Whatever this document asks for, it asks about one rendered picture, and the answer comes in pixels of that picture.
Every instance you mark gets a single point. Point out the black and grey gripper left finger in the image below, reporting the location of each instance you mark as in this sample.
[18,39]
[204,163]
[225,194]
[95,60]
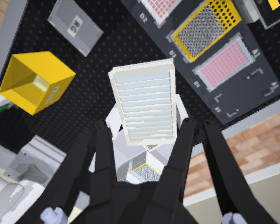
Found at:
[58,199]

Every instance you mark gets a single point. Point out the pink and pale blue well plate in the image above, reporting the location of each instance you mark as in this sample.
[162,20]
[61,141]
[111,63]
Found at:
[229,60]

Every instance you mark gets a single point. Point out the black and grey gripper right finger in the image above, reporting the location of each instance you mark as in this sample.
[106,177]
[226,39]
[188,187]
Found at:
[236,200]

